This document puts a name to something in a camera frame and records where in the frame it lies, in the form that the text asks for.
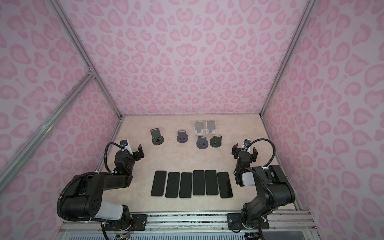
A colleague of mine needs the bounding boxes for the dark round stand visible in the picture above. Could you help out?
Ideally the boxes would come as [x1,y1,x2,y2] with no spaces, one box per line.
[150,128,165,146]
[177,130,189,143]
[196,136,209,150]

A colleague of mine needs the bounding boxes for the white folding stand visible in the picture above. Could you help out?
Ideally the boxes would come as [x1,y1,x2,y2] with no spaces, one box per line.
[206,121,216,134]
[194,121,204,136]

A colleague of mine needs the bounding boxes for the black phone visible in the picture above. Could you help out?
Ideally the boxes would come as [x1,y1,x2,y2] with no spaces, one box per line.
[217,172,233,199]
[205,170,219,196]
[193,170,206,196]

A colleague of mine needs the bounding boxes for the purple phone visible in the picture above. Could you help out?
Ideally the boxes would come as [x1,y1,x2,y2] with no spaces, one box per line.
[151,171,167,197]

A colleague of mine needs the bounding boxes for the blue phone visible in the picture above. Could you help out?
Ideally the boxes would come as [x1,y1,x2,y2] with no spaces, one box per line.
[165,172,181,198]

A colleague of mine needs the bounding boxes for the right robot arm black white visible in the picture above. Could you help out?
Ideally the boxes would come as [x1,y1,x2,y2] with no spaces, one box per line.
[232,144,296,229]

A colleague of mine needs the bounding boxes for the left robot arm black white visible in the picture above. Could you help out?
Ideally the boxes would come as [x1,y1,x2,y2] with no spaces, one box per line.
[57,140,145,231]

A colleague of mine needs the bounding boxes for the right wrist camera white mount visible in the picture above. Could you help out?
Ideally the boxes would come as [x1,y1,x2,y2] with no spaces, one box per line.
[242,139,251,150]

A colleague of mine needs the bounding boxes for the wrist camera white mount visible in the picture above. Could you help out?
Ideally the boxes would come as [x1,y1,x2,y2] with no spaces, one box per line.
[242,139,251,150]
[120,140,133,156]

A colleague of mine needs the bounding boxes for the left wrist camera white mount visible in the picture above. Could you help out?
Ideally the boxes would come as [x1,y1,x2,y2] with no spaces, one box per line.
[120,140,133,156]

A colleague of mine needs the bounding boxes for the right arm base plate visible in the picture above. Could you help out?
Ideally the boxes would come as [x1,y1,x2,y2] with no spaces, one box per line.
[226,213,270,231]

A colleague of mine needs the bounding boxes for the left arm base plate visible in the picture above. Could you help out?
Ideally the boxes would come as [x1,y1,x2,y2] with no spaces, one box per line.
[105,214,148,232]

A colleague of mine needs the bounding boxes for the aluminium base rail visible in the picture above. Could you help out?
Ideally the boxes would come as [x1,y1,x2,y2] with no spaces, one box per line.
[56,210,320,240]

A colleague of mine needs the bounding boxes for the left aluminium frame diagonal bar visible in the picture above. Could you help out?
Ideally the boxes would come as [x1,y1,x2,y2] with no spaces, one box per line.
[1,71,94,193]

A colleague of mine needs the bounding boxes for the left corner aluminium post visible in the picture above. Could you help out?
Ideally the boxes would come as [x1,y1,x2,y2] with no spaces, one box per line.
[47,0,123,120]

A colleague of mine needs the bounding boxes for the corner aluminium post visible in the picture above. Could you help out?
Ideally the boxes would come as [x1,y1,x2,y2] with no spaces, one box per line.
[47,0,123,120]
[260,0,318,119]

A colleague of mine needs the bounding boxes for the right corner aluminium post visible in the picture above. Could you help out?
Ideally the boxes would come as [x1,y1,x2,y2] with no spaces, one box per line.
[260,0,318,119]

